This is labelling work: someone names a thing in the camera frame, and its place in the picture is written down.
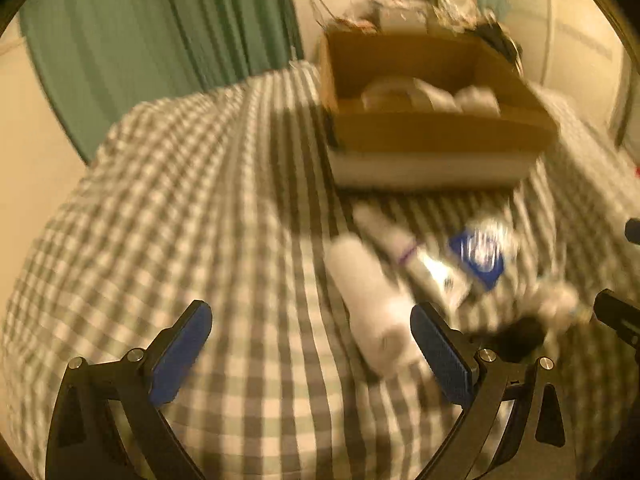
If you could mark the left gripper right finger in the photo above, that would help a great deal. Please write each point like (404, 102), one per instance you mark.
(537, 440)

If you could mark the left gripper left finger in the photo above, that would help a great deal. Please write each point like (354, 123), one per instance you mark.
(84, 442)

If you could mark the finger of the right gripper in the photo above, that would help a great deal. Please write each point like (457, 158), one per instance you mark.
(632, 231)
(619, 315)

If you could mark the black hair scrunchie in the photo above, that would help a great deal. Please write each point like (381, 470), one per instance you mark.
(517, 341)

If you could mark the blue wet wipes pack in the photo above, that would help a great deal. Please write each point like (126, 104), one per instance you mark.
(483, 250)

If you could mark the white cream tube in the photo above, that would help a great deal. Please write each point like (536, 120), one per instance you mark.
(434, 273)

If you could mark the white work gloves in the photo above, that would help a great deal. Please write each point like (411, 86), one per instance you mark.
(468, 100)

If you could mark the white cylindrical bottle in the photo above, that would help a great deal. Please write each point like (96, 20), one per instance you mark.
(378, 307)

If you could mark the white tape roll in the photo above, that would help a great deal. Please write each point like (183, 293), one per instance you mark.
(393, 93)

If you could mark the silver grey mouse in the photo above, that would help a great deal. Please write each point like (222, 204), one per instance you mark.
(556, 304)

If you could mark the brown cardboard box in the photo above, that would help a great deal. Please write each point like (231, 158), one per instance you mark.
(406, 150)

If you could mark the grey checkered bed cover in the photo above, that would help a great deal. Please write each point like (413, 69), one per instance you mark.
(227, 197)

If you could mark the large green curtain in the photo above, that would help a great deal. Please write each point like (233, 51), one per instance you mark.
(96, 59)

